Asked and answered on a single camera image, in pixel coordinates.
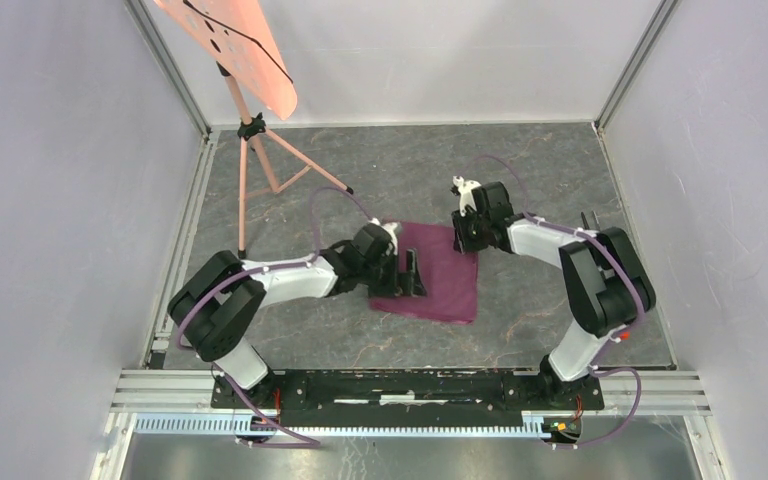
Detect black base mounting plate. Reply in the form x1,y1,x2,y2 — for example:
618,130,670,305
248,368,605,428

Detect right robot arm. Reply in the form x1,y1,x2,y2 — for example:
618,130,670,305
451,176,656,408

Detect purple cloth napkin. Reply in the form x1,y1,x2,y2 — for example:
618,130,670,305
368,222,478,325

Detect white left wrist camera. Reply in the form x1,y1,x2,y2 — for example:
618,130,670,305
370,218,402,251

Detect pink music stand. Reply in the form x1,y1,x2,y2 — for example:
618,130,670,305
156,0,354,259

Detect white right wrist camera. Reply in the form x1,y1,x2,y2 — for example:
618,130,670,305
451,176,481,217

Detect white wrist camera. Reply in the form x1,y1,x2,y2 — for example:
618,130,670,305
370,218,402,251
451,176,481,217

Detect slotted cable duct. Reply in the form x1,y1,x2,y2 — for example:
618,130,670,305
133,413,573,440

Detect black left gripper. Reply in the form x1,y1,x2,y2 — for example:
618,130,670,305
360,250,427,300

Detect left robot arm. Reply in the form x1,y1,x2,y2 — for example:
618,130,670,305
167,220,427,408

